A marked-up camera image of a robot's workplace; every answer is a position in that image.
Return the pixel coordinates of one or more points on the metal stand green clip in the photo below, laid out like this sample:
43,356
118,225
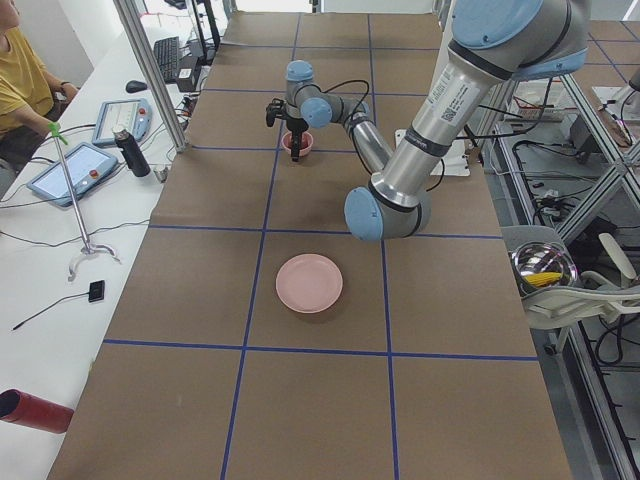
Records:
89,249

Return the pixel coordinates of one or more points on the small black square sensor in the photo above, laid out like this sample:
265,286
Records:
96,291

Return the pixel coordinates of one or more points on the aluminium frame post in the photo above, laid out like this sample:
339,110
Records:
139,42

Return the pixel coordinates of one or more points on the pink plastic bowl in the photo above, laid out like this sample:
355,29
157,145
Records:
306,145

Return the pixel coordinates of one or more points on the person in yellow shirt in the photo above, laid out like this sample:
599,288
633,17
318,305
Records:
31,97

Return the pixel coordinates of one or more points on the black keyboard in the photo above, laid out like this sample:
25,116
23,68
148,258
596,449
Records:
167,55

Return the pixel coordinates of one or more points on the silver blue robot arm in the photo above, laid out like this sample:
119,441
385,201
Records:
492,42

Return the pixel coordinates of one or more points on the teach pendant tablet far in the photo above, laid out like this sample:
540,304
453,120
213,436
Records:
134,115

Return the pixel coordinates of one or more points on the black computer mouse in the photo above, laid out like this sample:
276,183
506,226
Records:
135,86

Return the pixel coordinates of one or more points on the black water bottle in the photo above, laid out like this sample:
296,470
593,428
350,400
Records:
131,151

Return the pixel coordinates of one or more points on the teach pendant tablet near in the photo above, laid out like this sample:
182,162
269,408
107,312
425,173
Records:
88,166

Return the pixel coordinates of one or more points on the pink plastic plate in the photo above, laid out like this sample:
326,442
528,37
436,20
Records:
309,283

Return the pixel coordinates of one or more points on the steel bowl with corn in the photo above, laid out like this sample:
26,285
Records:
539,265

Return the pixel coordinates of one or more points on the red cardboard tube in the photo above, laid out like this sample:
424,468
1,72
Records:
27,410

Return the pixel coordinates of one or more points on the teach pendant tablet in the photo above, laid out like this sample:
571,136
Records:
134,115
88,166

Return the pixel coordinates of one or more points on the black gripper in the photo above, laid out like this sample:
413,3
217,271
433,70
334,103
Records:
296,125

